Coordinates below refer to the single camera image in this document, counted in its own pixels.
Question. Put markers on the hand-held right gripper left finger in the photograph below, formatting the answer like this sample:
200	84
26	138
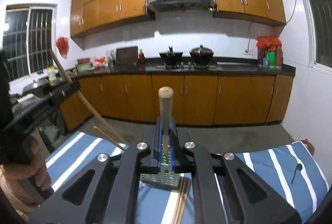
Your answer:
158	147

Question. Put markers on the black kitchen countertop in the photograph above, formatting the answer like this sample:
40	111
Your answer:
233	68

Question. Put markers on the sliding window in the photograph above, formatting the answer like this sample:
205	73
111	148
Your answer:
319	19

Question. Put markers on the barred window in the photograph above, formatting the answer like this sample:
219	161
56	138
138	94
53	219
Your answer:
31	35

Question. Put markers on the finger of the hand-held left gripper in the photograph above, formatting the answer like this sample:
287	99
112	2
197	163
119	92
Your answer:
64	90

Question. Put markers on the grey pot lid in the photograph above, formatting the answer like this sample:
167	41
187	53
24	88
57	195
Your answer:
35	85

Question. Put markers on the glass jars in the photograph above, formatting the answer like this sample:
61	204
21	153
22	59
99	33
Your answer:
111	58

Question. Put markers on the green perforated utensil holder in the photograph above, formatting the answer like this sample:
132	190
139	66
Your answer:
160	182

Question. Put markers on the person's left hand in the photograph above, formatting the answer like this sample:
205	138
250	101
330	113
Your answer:
41	169

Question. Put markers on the red hanging plastic bag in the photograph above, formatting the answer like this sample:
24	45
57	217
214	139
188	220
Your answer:
62	46

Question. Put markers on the green bottle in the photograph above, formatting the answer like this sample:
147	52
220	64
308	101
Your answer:
271	59

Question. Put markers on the tall red bottle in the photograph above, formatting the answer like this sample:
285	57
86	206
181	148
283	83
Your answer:
260	57
279	58

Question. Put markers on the wall outlet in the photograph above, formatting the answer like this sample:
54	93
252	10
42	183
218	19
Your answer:
248	51

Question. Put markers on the long wooden stick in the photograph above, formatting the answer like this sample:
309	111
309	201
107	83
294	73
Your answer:
88	107
109	137

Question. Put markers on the bunch of wooden chopsticks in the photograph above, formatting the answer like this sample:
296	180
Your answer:
180	203

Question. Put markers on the small blue bottle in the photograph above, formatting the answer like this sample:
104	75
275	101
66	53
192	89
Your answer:
265	63

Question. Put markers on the blue white striped tablecloth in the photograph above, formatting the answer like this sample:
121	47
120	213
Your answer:
272	169

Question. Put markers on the yellow detergent bottle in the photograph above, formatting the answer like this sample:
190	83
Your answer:
51	74

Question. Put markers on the red bag beside basin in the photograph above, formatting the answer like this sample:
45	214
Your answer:
100	62

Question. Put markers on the gas stove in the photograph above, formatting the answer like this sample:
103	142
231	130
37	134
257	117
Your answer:
188	66

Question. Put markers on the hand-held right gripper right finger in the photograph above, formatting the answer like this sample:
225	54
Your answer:
173	147

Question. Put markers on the dark cutting board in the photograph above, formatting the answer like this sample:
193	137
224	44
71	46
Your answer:
127	55

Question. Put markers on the small black utensil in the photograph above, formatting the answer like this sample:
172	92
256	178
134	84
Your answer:
298	167

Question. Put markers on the grey green sack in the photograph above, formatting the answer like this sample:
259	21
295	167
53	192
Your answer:
51	133

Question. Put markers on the orange base cabinets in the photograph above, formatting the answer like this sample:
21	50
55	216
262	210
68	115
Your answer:
199	99

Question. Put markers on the red bowl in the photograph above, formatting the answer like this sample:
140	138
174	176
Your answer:
83	60

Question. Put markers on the person's left forearm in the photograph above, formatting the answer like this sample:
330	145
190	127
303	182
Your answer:
13	195

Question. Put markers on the black wok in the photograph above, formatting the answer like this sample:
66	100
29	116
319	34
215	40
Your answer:
170	56

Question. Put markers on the black pot with lid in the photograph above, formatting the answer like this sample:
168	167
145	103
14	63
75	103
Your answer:
201	53

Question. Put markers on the green basin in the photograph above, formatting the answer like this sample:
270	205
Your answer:
84	66

